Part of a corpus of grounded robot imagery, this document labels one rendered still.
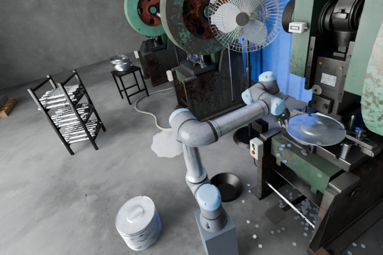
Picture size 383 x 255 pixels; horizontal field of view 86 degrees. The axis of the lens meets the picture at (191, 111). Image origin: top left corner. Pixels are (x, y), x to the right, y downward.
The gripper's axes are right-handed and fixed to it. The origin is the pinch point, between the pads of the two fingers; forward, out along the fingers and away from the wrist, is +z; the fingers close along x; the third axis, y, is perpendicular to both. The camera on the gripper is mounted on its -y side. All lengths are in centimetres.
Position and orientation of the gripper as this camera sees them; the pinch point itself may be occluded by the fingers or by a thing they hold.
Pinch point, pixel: (285, 124)
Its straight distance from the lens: 130.7
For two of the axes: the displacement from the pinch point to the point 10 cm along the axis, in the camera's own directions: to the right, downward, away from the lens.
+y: -2.8, 5.5, -7.9
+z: 4.7, 7.9, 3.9
